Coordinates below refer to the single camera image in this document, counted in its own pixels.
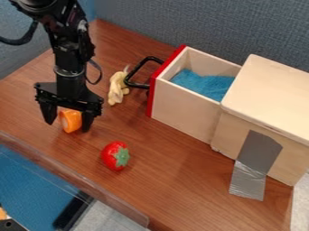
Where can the blue cloth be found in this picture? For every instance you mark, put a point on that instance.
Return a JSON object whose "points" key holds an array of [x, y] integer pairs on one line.
{"points": [[207, 84]]}

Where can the grey tape strip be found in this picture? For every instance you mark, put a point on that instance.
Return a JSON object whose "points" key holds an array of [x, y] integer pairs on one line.
{"points": [[255, 164]]}

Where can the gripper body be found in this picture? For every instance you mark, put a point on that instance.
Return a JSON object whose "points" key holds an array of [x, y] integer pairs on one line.
{"points": [[71, 90]]}

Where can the yellow toy banana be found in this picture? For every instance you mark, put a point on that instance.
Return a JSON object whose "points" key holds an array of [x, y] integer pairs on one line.
{"points": [[116, 87]]}

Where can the red toy tomato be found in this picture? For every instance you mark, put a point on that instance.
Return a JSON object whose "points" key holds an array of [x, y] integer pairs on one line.
{"points": [[115, 156]]}

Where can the drawer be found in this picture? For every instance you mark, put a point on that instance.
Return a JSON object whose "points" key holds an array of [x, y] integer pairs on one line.
{"points": [[183, 105]]}

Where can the orange toy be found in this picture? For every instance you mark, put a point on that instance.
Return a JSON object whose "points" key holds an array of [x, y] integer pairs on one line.
{"points": [[71, 121]]}

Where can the cabinet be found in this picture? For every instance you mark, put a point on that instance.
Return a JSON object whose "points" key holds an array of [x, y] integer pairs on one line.
{"points": [[265, 99]]}

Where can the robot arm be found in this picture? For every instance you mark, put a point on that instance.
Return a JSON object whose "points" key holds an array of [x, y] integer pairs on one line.
{"points": [[66, 27]]}

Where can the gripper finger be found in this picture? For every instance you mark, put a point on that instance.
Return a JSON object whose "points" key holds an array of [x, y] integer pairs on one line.
{"points": [[87, 121], [50, 113]]}

